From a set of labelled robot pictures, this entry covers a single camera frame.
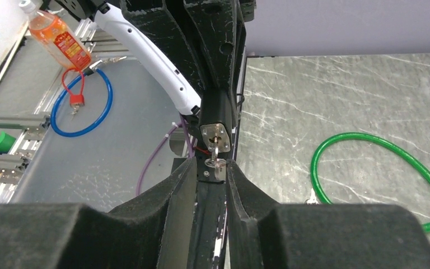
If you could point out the small silver key pair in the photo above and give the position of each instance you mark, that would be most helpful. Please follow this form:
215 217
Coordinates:
312 199

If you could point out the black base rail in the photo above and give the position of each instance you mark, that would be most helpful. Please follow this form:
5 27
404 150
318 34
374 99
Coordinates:
208 239

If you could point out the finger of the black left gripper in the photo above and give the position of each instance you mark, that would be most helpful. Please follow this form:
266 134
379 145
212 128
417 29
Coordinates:
167 25
217 23

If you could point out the red cable padlock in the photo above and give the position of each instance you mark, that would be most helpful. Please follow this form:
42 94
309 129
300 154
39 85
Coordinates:
76 100

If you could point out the green cable lock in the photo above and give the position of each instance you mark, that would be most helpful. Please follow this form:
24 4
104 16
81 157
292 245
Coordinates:
371 168

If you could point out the blue cable lock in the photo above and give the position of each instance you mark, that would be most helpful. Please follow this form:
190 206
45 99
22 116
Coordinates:
75 87

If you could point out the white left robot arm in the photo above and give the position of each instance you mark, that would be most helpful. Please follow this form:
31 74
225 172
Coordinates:
108 16

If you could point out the orange drink bottle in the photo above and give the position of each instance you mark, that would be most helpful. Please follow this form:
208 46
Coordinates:
56 37

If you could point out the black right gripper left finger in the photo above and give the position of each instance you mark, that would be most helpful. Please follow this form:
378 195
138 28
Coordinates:
152 230

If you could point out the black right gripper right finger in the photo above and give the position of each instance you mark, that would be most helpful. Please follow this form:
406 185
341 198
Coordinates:
264 233

